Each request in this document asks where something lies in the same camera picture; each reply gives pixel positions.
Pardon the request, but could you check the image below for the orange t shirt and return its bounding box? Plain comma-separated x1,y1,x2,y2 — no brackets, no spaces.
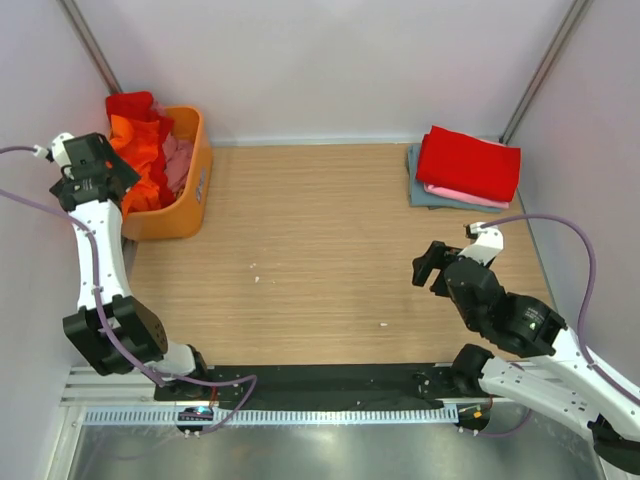
110,114,175,218

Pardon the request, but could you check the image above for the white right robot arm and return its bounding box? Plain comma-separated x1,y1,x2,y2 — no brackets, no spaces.
412,241,639,475

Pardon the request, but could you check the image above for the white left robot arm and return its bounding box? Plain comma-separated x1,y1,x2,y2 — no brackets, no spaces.
50,133,208,399

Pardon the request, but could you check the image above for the crumpled pink t shirt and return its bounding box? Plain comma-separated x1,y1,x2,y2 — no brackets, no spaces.
147,100,194,210

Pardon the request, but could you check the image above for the crumpled red t shirt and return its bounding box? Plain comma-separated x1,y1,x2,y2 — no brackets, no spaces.
105,90,176,206

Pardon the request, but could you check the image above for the folded grey t shirt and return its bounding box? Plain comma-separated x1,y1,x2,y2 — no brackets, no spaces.
405,144,501,213

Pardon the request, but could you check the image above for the orange plastic basket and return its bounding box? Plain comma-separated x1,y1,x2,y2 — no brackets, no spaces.
122,106,213,241

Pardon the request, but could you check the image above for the folded pink t shirt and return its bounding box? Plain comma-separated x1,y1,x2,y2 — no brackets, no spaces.
424,184,510,210

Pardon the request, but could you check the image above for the folded red t shirt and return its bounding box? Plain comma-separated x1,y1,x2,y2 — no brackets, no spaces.
416,126,522,202

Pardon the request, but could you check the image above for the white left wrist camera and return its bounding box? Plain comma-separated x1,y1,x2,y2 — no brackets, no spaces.
33,132,74,167

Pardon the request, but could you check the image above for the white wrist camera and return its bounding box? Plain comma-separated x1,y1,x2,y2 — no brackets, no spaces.
33,132,74,167
459,222,504,267

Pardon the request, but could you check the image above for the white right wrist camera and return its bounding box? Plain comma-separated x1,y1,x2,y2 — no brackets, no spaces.
459,222,504,267

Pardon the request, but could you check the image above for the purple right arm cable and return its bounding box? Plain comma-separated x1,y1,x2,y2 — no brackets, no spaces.
474,213,640,439

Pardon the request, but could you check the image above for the white slotted cable duct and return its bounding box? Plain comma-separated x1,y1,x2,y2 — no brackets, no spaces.
83,404,459,427

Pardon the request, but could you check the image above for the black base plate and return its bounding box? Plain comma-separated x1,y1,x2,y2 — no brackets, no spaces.
153,363,494,412

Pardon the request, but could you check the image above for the left corner aluminium post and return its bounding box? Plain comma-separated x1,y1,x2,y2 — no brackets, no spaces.
56,0,122,94

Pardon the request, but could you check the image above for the corner aluminium post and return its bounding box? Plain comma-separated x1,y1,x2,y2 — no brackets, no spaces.
499,0,592,145
56,0,122,94

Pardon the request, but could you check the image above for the aluminium frame rail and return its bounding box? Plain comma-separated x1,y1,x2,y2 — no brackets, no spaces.
60,367,155,406

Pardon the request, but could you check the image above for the right corner aluminium post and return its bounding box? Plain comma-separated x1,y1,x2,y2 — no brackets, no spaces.
499,0,592,145

